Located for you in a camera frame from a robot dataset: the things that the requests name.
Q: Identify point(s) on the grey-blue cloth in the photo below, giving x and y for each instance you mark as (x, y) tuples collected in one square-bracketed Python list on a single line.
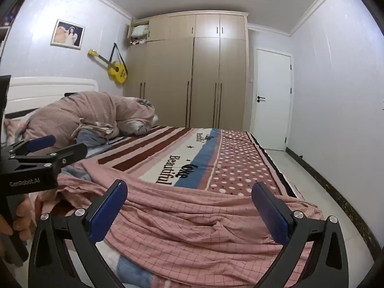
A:
[(73, 174)]

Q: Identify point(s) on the person's left hand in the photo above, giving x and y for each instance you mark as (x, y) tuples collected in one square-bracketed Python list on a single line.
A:
[(22, 216)]

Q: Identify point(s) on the pink pillow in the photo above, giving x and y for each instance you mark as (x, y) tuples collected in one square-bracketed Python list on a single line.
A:
[(13, 129)]

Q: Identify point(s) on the pink checked pants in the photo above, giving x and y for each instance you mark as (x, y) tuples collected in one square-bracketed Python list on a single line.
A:
[(186, 216)]

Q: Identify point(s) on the white door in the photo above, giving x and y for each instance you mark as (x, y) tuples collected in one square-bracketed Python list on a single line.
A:
[(271, 120)]

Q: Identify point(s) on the white headboard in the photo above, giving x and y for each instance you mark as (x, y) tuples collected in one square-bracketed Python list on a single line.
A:
[(45, 91)]

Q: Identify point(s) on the framed photo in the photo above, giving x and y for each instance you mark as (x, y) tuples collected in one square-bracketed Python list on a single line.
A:
[(67, 34)]

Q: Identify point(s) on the pink quilt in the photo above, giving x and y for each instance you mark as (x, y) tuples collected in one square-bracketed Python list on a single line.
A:
[(60, 117)]

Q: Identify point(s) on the yellow guitar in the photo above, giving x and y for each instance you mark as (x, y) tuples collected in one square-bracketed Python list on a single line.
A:
[(115, 70)]

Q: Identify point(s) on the blue denim cloth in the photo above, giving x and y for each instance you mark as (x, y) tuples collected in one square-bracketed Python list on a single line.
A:
[(90, 139)]

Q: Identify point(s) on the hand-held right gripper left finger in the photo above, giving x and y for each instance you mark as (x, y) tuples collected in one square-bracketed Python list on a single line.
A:
[(109, 213)]

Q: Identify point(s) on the wooden wardrobe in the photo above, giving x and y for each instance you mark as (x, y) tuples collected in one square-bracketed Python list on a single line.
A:
[(210, 81)]

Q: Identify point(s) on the striped dotted printed blanket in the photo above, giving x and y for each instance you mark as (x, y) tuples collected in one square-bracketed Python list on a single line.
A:
[(168, 153)]

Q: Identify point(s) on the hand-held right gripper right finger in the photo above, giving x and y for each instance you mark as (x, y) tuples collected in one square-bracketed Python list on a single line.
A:
[(270, 213)]

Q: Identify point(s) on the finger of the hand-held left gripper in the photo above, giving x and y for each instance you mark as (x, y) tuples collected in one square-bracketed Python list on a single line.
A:
[(42, 142), (69, 153)]

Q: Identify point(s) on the folded light bedding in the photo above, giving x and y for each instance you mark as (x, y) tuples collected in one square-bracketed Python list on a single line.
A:
[(139, 31)]

